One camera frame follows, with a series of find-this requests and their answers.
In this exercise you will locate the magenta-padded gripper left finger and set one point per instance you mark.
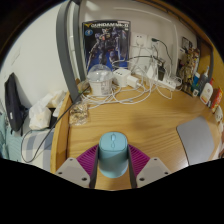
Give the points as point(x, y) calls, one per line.
point(71, 170)

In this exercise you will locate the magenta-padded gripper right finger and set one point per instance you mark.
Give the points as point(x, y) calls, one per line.
point(153, 169)

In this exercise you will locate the light blue computer mouse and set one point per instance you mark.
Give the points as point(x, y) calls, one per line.
point(113, 153)

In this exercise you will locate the grey mouse pad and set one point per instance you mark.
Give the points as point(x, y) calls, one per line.
point(196, 140)

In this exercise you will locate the checked bedding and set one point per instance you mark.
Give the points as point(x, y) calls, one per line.
point(30, 146)

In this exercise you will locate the clear snack bag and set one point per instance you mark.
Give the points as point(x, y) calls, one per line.
point(79, 115)

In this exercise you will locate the crumpled white plastic bag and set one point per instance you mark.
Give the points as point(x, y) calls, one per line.
point(40, 115)

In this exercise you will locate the white printed mug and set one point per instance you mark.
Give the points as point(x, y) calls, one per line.
point(219, 114)

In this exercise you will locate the white power strip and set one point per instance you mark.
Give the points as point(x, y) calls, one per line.
point(168, 84)

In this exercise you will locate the small white charger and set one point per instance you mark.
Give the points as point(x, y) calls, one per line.
point(132, 81)

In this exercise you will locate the white red-capped lotion bottle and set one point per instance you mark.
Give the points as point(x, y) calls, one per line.
point(206, 93)

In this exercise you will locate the clear-domed white container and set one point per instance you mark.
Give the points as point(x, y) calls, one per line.
point(100, 80)

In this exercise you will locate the black power adapter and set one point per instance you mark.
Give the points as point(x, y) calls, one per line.
point(161, 72)

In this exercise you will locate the white multi-port charger block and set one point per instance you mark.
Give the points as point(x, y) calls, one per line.
point(121, 76)

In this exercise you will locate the white blue spray bottle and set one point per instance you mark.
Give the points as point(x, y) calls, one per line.
point(204, 76)

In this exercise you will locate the colourful printed figure box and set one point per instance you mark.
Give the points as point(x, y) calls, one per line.
point(186, 43)

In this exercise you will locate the robot model kit box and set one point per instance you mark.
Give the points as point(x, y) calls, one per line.
point(106, 43)

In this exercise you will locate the grey metal frame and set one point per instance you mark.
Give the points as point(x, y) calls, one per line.
point(63, 50)

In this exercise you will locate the white wall socket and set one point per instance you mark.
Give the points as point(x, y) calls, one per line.
point(154, 41)
point(138, 40)

